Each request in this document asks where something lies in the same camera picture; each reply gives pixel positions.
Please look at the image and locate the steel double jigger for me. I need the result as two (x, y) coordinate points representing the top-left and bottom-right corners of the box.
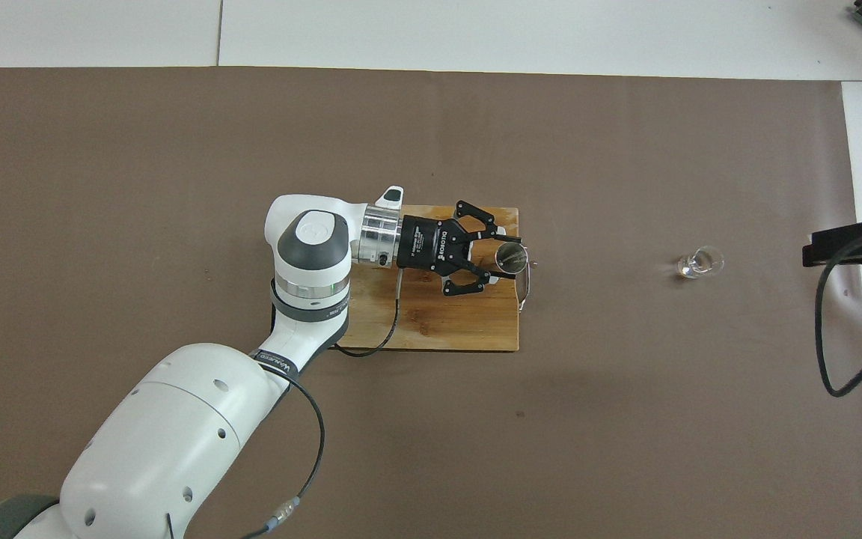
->
(494, 241), (529, 273)

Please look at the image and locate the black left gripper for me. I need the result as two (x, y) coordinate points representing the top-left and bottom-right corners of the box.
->
(397, 200), (526, 298)

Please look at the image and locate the wooden cutting board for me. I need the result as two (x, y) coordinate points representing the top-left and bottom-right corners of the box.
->
(332, 204), (537, 353)

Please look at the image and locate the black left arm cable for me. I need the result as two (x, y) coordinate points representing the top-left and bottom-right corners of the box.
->
(240, 268), (402, 539)

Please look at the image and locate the brown paper table mat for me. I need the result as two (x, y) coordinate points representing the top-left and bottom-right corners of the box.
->
(0, 66), (862, 539)

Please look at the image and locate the small clear glass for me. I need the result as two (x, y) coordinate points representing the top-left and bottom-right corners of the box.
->
(676, 246), (724, 280)

